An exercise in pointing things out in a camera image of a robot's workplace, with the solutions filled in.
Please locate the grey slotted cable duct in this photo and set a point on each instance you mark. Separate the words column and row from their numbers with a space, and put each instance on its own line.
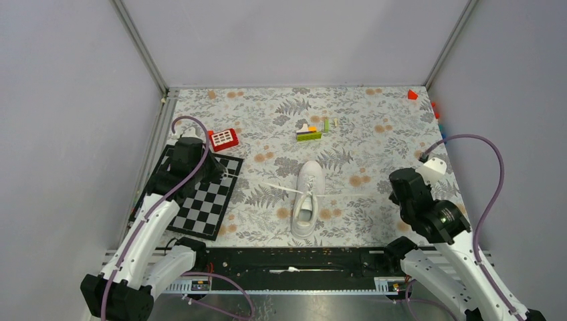
column 292, row 285

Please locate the red triangular block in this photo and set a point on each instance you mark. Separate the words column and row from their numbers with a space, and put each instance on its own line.
column 411, row 95

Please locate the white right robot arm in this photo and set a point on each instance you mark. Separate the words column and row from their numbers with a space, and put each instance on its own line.
column 478, row 293

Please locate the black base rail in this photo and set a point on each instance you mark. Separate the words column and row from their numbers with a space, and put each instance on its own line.
column 232, row 264

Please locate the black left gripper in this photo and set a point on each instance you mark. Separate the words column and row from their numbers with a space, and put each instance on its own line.
column 217, row 169

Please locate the white sneaker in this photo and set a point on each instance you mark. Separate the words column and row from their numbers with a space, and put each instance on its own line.
column 310, row 196

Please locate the red white grid toy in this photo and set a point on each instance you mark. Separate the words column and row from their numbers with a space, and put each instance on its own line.
column 223, row 140

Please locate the black white chessboard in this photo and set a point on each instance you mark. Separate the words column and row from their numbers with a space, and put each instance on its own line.
column 202, row 213

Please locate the floral patterned table mat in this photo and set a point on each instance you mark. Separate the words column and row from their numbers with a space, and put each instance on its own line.
column 316, row 161

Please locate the blue toy piece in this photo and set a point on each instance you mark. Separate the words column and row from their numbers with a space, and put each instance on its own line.
column 443, row 132

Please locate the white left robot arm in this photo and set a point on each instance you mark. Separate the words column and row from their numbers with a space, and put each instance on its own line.
column 126, row 288

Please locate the green toy brick stack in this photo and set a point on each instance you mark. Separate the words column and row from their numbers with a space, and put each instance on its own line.
column 308, row 133

